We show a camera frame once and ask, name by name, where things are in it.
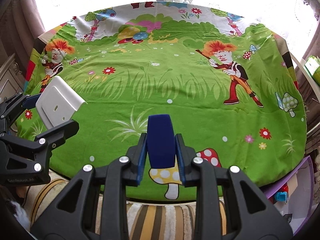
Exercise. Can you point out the green cartoon mushroom tablecloth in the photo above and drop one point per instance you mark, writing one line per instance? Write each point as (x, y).
(226, 81)

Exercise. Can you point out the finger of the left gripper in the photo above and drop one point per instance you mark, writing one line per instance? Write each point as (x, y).
(55, 136)
(14, 106)

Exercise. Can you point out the small black device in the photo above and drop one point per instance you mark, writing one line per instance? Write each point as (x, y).
(288, 217)

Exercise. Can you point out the white wall switch plate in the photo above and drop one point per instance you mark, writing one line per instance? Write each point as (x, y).
(57, 103)

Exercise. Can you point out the white curved desk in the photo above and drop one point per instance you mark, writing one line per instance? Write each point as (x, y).
(307, 86)

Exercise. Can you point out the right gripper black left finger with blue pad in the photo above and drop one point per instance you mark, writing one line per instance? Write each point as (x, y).
(93, 204)

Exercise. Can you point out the brown beige curtain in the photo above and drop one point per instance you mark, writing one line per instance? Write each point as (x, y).
(21, 24)

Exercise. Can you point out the beige cube box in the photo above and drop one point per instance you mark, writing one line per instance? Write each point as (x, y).
(292, 185)

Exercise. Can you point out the red blue toy truck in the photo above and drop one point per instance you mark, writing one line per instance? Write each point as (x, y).
(282, 195)

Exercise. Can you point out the green tissue box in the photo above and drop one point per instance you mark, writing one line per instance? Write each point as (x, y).
(313, 68)

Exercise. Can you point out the purple white storage box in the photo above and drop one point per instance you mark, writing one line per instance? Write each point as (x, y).
(300, 203)

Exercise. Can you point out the dark blue velvet case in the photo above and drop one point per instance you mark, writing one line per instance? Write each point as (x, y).
(160, 141)

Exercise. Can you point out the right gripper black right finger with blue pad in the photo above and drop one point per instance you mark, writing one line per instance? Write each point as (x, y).
(228, 204)

